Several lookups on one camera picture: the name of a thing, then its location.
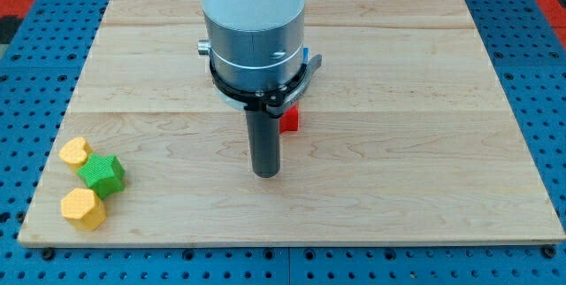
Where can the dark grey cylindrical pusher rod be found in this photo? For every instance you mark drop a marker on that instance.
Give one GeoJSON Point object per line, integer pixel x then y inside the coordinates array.
{"type": "Point", "coordinates": [263, 143]}

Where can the black clamp ring mount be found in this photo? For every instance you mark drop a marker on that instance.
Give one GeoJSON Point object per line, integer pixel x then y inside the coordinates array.
{"type": "Point", "coordinates": [275, 102]}

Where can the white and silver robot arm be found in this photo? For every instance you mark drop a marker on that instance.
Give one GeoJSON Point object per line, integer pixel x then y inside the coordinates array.
{"type": "Point", "coordinates": [259, 65]}

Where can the light wooden board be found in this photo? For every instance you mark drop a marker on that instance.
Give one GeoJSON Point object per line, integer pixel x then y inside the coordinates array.
{"type": "Point", "coordinates": [406, 138]}

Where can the yellow hexagon block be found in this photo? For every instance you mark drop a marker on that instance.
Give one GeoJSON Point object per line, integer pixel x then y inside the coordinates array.
{"type": "Point", "coordinates": [83, 209]}

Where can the red block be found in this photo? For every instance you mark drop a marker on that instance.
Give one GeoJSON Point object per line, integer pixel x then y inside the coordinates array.
{"type": "Point", "coordinates": [290, 121]}

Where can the green star block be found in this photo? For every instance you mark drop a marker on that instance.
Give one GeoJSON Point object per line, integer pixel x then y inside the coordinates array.
{"type": "Point", "coordinates": [103, 174]}

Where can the yellow heart block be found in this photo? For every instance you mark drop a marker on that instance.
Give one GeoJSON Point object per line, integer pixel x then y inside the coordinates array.
{"type": "Point", "coordinates": [75, 153]}

